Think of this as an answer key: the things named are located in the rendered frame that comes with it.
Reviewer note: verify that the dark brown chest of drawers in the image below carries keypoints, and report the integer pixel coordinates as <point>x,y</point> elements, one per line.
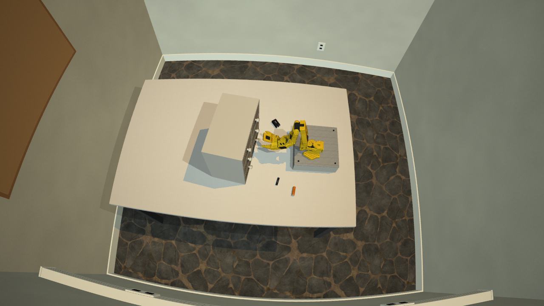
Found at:
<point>227,137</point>

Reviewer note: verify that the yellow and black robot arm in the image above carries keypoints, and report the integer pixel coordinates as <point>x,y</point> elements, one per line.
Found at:
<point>315,146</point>

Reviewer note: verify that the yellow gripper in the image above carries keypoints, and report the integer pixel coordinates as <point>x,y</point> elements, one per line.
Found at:
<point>273,139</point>

